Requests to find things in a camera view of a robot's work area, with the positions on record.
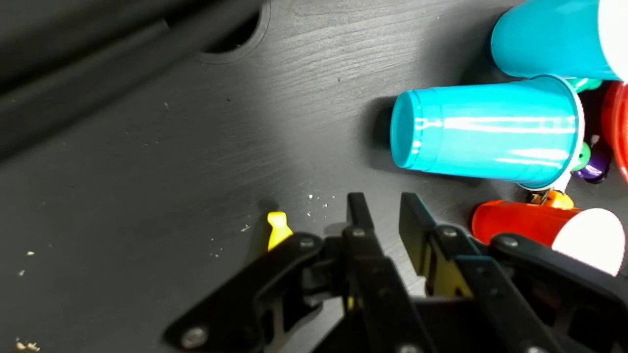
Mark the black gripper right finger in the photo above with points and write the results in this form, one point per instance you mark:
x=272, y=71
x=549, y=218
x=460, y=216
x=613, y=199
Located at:
x=419, y=222

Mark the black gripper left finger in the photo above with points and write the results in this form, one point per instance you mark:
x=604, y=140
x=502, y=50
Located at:
x=366, y=275

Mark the blue cup with toys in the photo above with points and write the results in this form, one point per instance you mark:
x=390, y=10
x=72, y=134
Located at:
x=484, y=130

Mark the purple toy piece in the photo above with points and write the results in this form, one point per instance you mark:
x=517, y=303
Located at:
x=598, y=169

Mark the red plastic cup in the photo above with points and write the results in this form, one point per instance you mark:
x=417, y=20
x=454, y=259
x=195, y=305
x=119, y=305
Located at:
x=511, y=218

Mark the red plastic bowl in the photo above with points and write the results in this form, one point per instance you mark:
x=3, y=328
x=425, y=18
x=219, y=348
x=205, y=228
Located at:
x=617, y=130

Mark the empty blue plastic cup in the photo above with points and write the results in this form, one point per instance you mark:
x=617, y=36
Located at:
x=551, y=40

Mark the yellow toy banana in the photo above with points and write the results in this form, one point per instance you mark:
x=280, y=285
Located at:
x=278, y=228

